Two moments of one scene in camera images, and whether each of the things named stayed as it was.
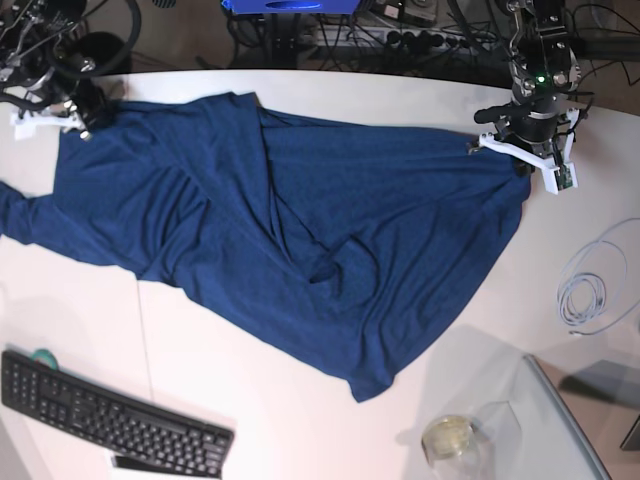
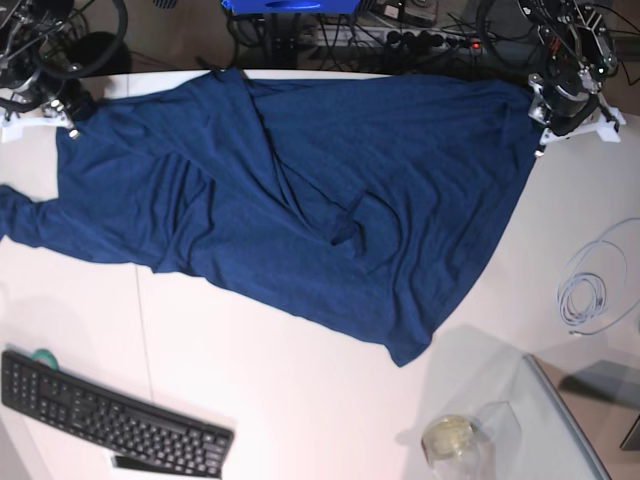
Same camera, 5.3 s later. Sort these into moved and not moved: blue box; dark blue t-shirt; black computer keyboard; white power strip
Moved: dark blue t-shirt
Not moved: blue box; white power strip; black computer keyboard
